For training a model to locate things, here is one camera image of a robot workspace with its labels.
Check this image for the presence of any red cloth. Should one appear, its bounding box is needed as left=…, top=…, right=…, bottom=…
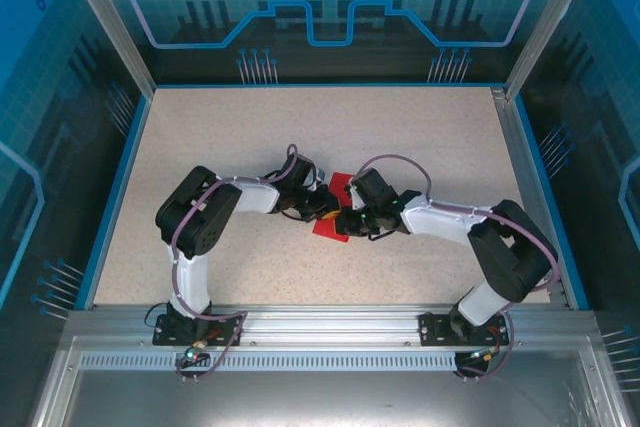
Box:
left=310, top=171, right=357, bottom=244

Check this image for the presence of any blue table edge strip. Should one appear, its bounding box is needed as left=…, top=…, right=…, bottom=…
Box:
left=514, top=96, right=591, bottom=311
left=82, top=94, right=154, bottom=311

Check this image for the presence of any grey metal tray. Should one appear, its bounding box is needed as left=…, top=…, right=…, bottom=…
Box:
left=27, top=336, right=634, bottom=427

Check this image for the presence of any aluminium front frame beam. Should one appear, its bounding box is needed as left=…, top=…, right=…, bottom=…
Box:
left=64, top=303, right=599, bottom=348

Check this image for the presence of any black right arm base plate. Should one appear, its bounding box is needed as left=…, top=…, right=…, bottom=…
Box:
left=418, top=311, right=507, bottom=347

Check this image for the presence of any slotted grey cable duct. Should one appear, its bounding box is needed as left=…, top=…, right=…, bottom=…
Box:
left=79, top=352, right=459, bottom=372

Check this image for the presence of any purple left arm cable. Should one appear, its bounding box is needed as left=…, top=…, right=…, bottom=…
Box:
left=169, top=143, right=321, bottom=386

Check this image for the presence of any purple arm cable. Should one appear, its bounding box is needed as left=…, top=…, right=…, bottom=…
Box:
left=169, top=143, right=321, bottom=386
left=357, top=154, right=561, bottom=379

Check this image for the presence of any aluminium side rail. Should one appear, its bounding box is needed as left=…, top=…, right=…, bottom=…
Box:
left=491, top=86, right=572, bottom=309

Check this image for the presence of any cable connector with green light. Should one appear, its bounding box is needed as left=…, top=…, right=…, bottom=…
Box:
left=183, top=340, right=209, bottom=366
left=467, top=346, right=502, bottom=364

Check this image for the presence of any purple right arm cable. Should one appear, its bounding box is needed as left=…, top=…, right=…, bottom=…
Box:
left=357, top=154, right=561, bottom=379

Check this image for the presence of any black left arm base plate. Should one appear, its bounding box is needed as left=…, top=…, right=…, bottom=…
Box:
left=152, top=312, right=245, bottom=347

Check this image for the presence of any thin black cable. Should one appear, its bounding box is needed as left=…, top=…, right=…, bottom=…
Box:
left=144, top=300, right=171, bottom=329

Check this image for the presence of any aluminium frame post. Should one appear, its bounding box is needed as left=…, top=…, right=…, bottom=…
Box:
left=55, top=0, right=157, bottom=98
left=503, top=0, right=604, bottom=101

